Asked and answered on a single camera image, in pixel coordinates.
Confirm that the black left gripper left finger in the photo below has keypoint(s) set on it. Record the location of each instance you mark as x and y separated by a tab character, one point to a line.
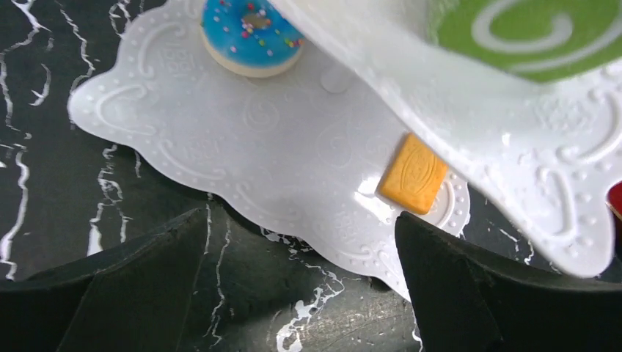
133	297

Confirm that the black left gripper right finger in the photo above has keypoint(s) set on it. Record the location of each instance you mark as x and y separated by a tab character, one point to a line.
466	298

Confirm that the orange square cake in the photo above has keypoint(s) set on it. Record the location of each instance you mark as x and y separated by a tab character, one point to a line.
414	177

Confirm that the red round tray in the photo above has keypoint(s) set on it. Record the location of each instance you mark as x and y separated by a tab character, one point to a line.
614	199

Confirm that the white three-tier dessert stand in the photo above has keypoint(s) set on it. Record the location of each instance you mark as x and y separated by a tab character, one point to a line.
283	152

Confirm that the green swirl roll cake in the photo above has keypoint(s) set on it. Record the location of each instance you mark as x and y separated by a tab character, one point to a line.
540	40

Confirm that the blue sprinkled donut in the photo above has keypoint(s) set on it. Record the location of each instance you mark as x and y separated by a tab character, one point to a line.
250	38

